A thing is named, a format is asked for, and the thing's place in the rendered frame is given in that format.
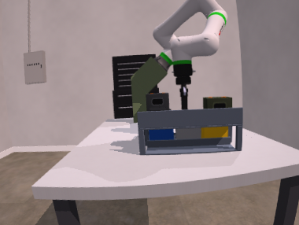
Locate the grey shelf rack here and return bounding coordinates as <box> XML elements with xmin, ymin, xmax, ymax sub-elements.
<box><xmin>137</xmin><ymin>107</ymin><xmax>243</xmax><ymax>155</ymax></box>

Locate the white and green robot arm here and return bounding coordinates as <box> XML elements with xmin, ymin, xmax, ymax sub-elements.
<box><xmin>153</xmin><ymin>0</ymin><xmax>227</xmax><ymax>77</ymax></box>

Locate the yellow open bin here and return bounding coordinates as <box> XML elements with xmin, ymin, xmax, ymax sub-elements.
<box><xmin>201</xmin><ymin>127</ymin><xmax>228</xmax><ymax>138</ymax></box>

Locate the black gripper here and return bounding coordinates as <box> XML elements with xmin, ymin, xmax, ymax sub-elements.
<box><xmin>175</xmin><ymin>76</ymin><xmax>191</xmax><ymax>110</ymax></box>

